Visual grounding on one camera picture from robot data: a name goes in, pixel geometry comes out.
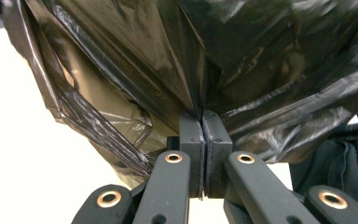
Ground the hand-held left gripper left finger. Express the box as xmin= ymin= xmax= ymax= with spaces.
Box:
xmin=167 ymin=111 xmax=207 ymax=200

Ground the black plastic garbage bag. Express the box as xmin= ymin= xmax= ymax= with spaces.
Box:
xmin=1 ymin=0 xmax=358 ymax=189

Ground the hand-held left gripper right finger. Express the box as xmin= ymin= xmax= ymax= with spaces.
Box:
xmin=201 ymin=109 xmax=234 ymax=200

